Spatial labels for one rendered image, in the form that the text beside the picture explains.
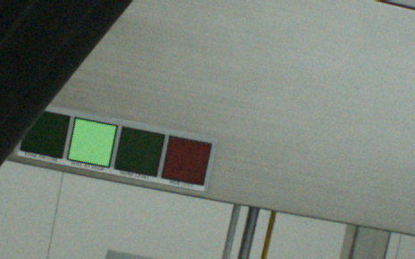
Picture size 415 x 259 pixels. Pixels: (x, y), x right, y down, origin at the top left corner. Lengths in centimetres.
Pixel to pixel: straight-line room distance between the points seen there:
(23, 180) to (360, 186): 240
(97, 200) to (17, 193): 26
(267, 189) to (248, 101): 12
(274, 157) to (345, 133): 10
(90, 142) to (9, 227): 239
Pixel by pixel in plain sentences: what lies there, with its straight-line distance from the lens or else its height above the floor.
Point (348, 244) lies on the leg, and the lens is 173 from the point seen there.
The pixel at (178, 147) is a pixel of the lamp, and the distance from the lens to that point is 148.
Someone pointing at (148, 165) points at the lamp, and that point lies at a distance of 148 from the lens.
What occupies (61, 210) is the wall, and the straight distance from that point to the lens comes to 384.
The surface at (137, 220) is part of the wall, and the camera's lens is 386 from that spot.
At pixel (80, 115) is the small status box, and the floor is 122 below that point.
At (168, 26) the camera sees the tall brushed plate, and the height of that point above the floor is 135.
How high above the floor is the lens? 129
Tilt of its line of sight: 3 degrees down
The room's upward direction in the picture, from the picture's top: 11 degrees clockwise
